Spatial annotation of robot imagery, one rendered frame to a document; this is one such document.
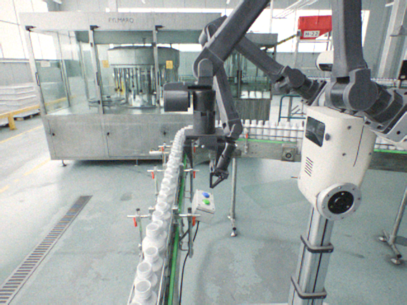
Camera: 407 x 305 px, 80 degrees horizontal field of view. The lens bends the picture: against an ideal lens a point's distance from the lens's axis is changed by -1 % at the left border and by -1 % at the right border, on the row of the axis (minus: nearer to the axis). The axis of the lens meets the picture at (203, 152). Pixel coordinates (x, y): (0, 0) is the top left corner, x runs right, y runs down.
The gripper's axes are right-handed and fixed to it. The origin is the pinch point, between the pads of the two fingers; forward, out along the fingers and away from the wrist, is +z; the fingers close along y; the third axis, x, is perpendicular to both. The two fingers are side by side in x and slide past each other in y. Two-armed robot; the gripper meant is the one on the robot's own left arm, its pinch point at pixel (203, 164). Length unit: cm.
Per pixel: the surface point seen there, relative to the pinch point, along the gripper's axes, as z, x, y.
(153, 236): 22.0, -1.2, -14.6
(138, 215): 31.0, 23.0, -25.0
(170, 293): 40.2, -5.3, -10.0
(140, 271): 25.7, -10.7, -16.6
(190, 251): 50, 24, -5
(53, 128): 72, 328, -234
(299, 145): 38, 134, 83
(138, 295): 24.5, -19.1, -15.2
